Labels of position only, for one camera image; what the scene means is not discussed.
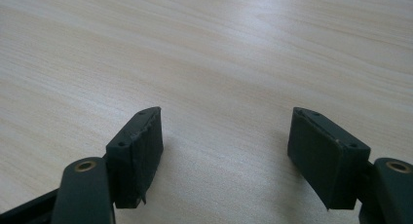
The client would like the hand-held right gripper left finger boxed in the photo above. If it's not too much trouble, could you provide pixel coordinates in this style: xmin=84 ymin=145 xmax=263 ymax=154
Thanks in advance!
xmin=105 ymin=106 xmax=165 ymax=209

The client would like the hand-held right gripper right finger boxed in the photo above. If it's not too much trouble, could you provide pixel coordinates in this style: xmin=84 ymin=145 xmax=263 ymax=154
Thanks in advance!
xmin=286 ymin=106 xmax=372 ymax=210

